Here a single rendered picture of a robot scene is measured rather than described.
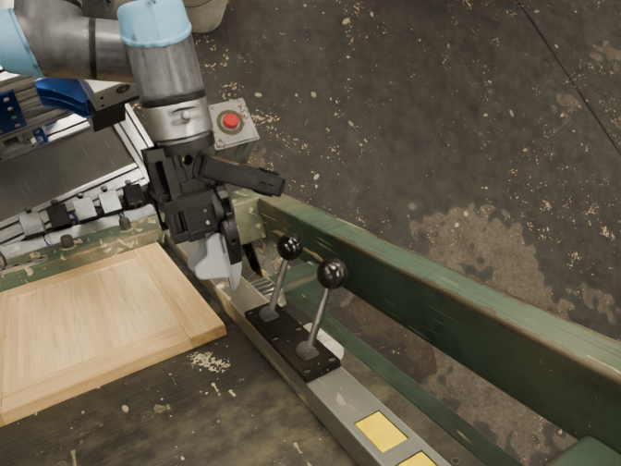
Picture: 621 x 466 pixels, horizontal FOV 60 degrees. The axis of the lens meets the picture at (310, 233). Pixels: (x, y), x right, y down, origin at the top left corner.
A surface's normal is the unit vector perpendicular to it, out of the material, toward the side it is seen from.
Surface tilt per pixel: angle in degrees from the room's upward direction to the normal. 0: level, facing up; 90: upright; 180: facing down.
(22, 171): 0
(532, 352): 90
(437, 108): 0
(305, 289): 31
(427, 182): 0
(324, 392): 59
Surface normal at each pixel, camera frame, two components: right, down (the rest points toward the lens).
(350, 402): -0.17, -0.92
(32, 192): 0.31, -0.26
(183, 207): 0.46, 0.25
